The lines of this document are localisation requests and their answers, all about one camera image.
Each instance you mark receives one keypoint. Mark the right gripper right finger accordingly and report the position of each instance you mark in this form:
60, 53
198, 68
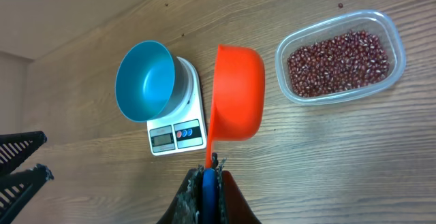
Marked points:
232, 207

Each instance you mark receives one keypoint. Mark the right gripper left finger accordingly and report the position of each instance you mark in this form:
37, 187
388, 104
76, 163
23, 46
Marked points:
185, 206

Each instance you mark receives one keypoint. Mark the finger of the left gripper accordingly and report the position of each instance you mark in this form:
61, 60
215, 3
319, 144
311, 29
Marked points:
17, 147
17, 190

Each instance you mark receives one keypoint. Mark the red scoop with blue handle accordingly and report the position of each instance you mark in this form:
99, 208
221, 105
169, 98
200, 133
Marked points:
236, 111

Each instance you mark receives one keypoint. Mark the white digital kitchen scale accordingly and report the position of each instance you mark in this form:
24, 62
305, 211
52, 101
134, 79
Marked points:
184, 129

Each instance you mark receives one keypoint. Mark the blue metal bowl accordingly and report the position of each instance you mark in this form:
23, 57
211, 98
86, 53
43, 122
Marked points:
150, 83

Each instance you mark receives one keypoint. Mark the clear plastic container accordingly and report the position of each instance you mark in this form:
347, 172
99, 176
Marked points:
372, 21

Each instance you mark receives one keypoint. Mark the red adzuki beans in container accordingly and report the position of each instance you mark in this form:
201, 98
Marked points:
349, 61

